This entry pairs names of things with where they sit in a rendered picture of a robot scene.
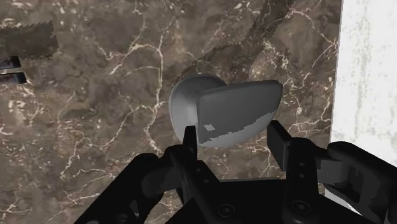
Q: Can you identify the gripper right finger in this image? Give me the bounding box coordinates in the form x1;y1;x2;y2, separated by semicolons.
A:
267;120;397;224

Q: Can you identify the black flat object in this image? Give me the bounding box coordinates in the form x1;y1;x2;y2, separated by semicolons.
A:
0;55;28;85

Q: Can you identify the white bowl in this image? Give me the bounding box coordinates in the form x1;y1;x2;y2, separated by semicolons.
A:
168;74;284;149

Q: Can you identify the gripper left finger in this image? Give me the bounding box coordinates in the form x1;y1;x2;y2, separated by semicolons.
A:
73;125;225;224

